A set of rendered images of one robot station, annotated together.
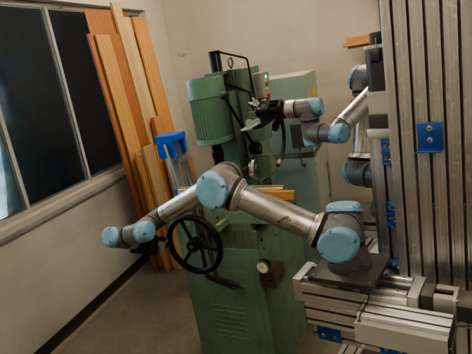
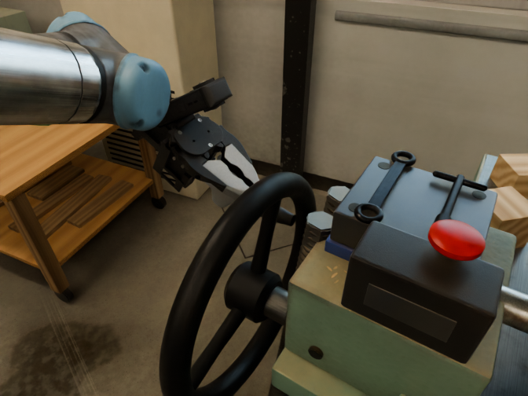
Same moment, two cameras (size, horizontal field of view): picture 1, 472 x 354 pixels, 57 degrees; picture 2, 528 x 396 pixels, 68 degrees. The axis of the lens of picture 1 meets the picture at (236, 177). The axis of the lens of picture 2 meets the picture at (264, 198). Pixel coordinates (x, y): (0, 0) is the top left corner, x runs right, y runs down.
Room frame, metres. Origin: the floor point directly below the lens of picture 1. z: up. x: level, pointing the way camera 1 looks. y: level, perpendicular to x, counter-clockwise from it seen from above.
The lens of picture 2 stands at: (1.81, -0.05, 1.18)
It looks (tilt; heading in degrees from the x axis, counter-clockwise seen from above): 39 degrees down; 93
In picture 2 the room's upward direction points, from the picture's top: straight up
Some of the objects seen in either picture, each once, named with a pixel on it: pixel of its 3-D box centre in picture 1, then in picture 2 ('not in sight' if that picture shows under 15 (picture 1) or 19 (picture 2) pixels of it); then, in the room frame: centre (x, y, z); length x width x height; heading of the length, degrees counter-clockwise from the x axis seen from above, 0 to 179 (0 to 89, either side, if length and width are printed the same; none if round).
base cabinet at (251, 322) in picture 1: (251, 283); not in sight; (2.19, 0.01, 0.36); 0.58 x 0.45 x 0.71; 151
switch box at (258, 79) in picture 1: (261, 88); not in sight; (2.29, -0.21, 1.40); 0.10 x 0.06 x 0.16; 151
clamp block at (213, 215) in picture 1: (207, 210); (397, 293); (1.91, 0.16, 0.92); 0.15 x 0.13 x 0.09; 61
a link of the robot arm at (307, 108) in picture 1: (308, 108); not in sight; (1.73, -0.34, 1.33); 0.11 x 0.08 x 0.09; 61
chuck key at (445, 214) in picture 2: not in sight; (450, 201); (1.93, 0.17, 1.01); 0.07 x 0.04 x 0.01; 61
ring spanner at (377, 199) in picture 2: not in sight; (387, 183); (1.89, 0.19, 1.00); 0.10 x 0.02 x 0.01; 61
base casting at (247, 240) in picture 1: (241, 216); not in sight; (2.19, 0.01, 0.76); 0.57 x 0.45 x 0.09; 151
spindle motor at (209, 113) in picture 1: (210, 110); not in sight; (2.08, 0.07, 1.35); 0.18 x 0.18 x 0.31
